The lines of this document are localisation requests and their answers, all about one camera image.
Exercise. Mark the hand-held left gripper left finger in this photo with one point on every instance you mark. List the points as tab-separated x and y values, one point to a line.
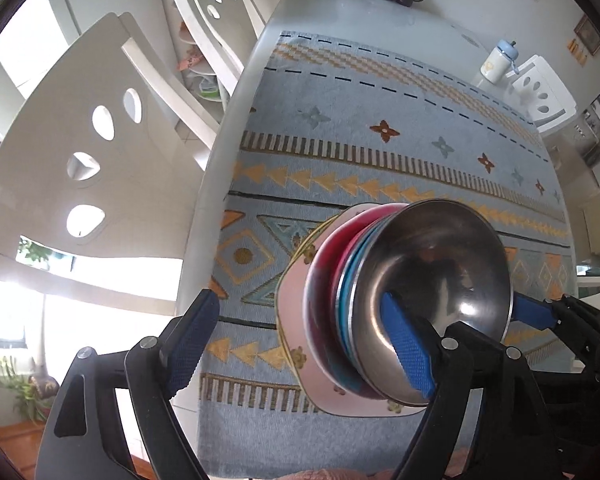
192	345

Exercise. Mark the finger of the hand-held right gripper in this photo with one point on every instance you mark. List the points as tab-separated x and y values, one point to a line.
530	310

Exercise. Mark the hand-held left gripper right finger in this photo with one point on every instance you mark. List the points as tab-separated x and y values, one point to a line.
410	345

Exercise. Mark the small forest print plate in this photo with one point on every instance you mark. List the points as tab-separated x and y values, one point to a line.
290	320

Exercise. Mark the blue steel bowl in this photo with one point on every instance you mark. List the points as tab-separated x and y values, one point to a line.
445	250

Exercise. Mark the pink cartoon bowl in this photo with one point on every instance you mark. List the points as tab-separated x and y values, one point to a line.
307	320

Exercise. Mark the pink steel bowl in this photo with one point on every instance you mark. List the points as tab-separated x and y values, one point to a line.
330	260

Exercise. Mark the pink quilted cloth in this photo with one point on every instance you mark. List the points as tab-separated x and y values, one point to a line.
330	475

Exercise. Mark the green potted plant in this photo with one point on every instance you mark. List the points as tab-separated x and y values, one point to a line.
20	390

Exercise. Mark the wooden cabinet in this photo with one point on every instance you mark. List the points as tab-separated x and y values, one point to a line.
15	445

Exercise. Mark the white jar with blue lid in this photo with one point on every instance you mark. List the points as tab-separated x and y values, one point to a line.
495	67

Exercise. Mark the patterned blue table mat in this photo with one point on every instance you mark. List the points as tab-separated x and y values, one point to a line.
380	90

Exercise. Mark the white corner shelf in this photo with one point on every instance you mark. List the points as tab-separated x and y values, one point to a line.
200	60

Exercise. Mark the framed wall picture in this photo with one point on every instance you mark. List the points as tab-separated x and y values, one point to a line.
590	35

